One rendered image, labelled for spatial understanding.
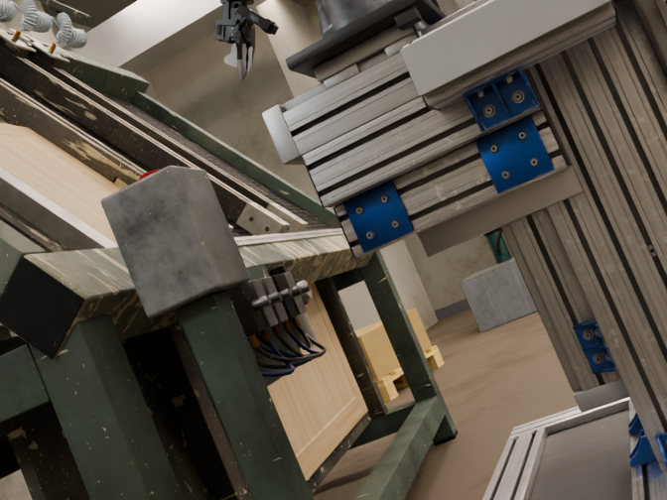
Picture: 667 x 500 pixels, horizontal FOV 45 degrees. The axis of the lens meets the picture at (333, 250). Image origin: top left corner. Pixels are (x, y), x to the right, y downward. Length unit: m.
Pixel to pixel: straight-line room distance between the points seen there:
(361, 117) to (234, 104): 6.87
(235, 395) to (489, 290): 5.24
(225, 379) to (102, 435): 0.19
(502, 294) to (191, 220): 5.29
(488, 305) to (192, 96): 3.74
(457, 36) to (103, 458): 0.75
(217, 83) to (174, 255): 7.12
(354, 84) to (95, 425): 0.62
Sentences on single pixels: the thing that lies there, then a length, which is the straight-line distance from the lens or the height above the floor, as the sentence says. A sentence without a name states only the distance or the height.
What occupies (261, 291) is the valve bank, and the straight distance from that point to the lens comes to 1.48.
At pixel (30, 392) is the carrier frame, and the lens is 1.26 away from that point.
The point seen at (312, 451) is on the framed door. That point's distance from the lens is 2.41.
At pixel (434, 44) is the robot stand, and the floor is 0.93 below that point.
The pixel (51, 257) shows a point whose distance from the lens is 1.27.
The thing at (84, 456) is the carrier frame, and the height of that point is 0.61.
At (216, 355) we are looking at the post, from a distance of 1.14.
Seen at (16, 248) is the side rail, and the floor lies 0.92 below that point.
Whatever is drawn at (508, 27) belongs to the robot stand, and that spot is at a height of 0.91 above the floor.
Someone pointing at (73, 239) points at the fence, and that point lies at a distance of 1.49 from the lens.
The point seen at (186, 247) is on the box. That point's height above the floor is 0.82.
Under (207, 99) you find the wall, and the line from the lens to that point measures 8.25.
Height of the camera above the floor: 0.68
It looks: 3 degrees up
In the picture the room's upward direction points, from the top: 23 degrees counter-clockwise
